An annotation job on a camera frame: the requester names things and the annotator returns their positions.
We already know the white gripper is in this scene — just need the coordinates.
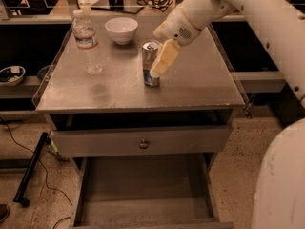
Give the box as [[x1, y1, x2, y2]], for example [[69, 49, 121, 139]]
[[150, 7, 201, 78]]

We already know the red bull can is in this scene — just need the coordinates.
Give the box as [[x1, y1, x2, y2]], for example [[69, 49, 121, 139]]
[[141, 39, 159, 87]]

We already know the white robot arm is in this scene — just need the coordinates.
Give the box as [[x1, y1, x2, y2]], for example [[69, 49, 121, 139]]
[[150, 0, 305, 229]]

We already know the grey wooden drawer cabinet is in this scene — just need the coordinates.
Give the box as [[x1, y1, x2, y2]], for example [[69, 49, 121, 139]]
[[31, 14, 248, 229]]

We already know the top drawer with knob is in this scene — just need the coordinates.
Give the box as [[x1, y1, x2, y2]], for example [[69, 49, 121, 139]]
[[51, 125, 232, 157]]

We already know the open middle drawer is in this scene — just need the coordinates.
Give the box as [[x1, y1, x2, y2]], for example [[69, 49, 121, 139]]
[[69, 154, 234, 229]]

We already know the white ceramic bowl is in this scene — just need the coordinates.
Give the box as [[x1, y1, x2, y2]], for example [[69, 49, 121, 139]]
[[105, 17, 138, 45]]

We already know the black monitor stand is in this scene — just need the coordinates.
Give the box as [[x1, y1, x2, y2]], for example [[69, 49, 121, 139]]
[[91, 0, 144, 14]]

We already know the clear plastic water bottle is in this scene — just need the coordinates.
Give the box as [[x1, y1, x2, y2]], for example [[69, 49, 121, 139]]
[[72, 9, 102, 75]]

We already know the grey side shelf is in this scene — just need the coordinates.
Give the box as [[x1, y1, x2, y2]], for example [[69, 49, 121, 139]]
[[232, 71, 286, 93]]

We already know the bowl with dark items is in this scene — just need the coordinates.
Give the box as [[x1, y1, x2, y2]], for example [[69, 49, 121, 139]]
[[0, 66, 26, 86]]

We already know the black bar on floor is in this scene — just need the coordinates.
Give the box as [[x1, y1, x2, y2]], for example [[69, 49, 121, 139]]
[[13, 132, 48, 207]]

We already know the dark shoe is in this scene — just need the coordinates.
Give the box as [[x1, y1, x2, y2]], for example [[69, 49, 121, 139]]
[[0, 204, 10, 222]]

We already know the black floor cable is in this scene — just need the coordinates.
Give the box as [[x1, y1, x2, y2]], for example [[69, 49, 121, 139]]
[[0, 119, 74, 229]]

